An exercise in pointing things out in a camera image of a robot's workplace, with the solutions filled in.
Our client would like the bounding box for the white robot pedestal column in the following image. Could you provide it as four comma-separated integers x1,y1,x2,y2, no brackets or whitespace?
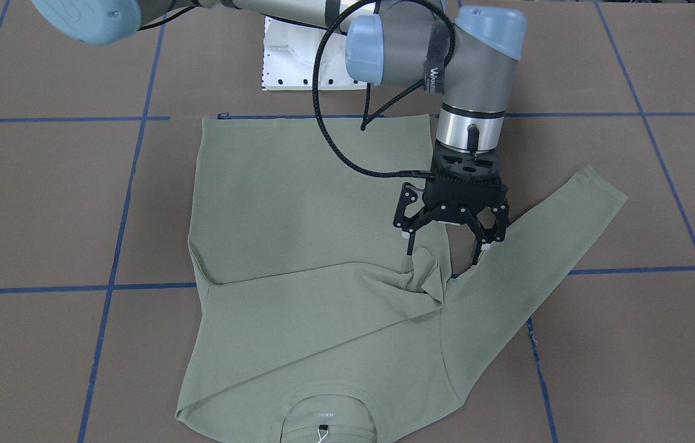
261,17,366,92

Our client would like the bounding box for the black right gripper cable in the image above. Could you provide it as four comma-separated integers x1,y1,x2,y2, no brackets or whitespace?
312,0,456,180

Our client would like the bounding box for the olive green long-sleeve shirt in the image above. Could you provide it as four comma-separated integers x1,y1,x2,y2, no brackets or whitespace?
176,118,627,442

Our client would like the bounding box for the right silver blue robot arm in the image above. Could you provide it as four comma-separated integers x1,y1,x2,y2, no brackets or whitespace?
223,1,527,263

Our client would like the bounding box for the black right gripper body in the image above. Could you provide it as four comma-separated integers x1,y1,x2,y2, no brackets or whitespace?
424,143,503,213

